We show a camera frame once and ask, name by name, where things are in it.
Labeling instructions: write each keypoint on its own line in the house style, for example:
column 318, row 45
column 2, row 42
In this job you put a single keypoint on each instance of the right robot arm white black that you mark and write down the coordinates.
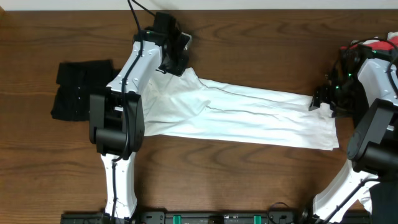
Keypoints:
column 332, row 203

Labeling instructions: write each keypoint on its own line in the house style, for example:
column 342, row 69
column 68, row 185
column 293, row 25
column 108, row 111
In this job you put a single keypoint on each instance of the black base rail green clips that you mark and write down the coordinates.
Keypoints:
column 272, row 215

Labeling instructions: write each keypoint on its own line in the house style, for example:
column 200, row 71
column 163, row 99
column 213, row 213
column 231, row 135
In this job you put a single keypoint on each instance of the black garment with red band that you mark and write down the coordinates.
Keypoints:
column 372, row 149

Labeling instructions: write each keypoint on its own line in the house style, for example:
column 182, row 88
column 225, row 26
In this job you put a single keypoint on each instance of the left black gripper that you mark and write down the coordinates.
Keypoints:
column 178, row 68

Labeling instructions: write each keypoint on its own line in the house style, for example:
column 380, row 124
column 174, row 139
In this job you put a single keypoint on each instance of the white t-shirt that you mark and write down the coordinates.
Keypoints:
column 193, row 107

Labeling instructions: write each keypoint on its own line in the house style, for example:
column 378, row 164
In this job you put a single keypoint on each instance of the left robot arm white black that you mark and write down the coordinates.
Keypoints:
column 117, row 116

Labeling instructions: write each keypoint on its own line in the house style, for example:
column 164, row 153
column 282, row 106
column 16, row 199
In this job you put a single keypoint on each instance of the folded black shirt with logo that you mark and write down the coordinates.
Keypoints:
column 77, row 80

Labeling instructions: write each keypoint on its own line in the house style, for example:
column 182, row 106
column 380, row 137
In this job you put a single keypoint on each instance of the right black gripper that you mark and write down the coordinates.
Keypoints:
column 322, row 94

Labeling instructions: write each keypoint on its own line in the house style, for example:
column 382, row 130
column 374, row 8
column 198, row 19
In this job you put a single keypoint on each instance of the white cloth under pile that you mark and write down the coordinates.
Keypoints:
column 393, row 35

